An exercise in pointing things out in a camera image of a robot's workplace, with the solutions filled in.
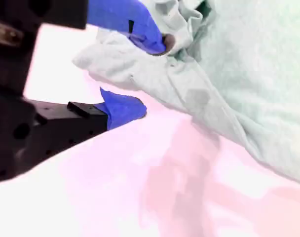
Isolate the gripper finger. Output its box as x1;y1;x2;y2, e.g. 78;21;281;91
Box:
34;86;148;164
41;0;177;56

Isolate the pale green T-shirt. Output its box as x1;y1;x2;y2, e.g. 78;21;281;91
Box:
72;0;300;186

